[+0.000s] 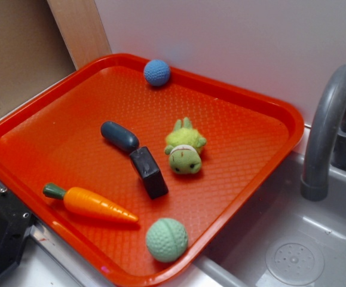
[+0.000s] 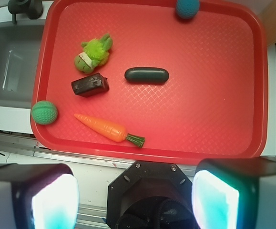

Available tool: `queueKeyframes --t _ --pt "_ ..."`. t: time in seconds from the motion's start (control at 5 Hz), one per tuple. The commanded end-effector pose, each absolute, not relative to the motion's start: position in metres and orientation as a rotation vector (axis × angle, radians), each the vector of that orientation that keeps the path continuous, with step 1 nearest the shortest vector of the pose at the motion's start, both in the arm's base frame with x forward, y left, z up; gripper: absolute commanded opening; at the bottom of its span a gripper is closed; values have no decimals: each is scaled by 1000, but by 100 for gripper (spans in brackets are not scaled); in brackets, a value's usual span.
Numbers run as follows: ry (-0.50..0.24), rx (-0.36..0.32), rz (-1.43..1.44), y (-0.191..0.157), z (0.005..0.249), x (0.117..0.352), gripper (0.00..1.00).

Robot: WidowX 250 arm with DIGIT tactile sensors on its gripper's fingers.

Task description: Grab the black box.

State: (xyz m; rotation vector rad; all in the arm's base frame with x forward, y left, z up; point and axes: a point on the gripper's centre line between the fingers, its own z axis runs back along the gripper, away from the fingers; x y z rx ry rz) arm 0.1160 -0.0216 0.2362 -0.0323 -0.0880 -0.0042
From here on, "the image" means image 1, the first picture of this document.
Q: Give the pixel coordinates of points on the black box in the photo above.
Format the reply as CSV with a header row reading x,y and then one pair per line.
x,y
149,172

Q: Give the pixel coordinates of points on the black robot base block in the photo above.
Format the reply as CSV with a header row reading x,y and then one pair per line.
x,y
16,221

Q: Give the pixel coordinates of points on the green plush turtle toy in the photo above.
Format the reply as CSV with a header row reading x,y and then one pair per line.
x,y
184,146

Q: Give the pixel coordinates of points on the dark blue-grey capsule toy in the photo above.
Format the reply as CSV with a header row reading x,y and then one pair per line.
x,y
119,136

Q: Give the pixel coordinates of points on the blue crocheted ball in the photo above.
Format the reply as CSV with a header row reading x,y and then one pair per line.
x,y
157,73

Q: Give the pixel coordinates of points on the green rubber ball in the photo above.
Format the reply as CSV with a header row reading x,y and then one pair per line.
x,y
167,240

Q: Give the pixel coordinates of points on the orange toy carrot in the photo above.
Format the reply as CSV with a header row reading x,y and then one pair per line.
x,y
87,203

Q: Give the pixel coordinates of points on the orange plastic tray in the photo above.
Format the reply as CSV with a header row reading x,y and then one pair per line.
x,y
56,138

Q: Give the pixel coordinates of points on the grey toy sink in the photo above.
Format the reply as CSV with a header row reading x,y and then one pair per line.
x,y
278,238

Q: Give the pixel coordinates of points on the wooden board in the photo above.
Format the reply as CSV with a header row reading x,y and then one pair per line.
x,y
82,30

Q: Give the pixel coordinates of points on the grey toy faucet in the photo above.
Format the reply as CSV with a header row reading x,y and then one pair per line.
x,y
326,144

